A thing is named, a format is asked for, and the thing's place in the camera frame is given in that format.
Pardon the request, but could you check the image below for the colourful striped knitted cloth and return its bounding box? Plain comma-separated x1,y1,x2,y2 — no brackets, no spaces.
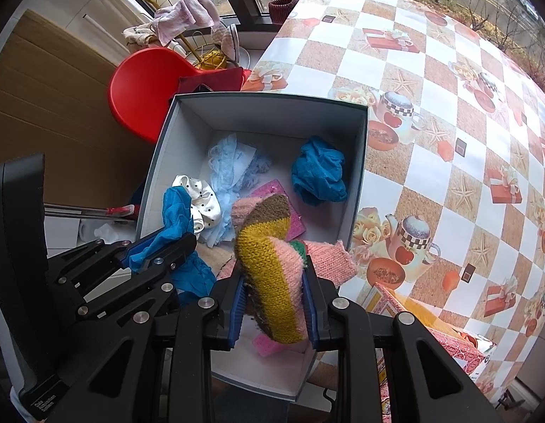
230,194,314,344

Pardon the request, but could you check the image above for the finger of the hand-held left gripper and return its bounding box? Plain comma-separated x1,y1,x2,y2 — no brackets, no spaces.
45,233,161,292
74,234,198,322

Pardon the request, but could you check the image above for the metal pole with red tip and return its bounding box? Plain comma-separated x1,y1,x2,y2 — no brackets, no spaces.
44,203,141,225

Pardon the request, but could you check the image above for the checkered printed tablecloth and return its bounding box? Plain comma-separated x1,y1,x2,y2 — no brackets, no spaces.
239,0,545,388

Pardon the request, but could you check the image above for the red patterned carton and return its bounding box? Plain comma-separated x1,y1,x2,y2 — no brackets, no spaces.
363,282,498,423

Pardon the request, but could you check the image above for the dark red ribbed pot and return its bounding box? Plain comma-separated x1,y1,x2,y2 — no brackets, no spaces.
268,0,299,25

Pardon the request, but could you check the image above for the light blue lace scrunchie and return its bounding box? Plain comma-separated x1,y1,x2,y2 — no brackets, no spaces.
204,134,273,247

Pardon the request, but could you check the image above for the pink sponge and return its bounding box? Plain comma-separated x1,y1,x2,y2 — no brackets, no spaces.
243,179,307,241
255,332,308,357

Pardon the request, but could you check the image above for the red plastic chair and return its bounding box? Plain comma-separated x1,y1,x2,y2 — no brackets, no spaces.
108,47,251,144

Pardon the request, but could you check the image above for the brown cardboard sheet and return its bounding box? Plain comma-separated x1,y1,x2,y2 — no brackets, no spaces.
0,9,167,203

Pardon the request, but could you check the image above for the white polka dot scrunchie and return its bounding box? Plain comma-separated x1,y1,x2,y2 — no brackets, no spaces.
172,175,223,235

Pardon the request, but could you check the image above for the gold wire hanger rack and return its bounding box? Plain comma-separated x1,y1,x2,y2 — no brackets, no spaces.
138,0,238,71

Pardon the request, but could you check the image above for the grey box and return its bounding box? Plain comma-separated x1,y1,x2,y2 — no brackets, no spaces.
135,92,370,401

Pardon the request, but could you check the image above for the blue fabric scrunchie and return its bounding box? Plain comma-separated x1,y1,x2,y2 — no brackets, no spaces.
291,136,348,206
129,186,218,296

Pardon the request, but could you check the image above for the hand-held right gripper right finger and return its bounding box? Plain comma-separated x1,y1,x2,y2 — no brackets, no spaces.
302,271,504,423

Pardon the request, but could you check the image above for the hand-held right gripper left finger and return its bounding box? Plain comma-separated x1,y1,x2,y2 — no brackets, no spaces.
56,273,247,423

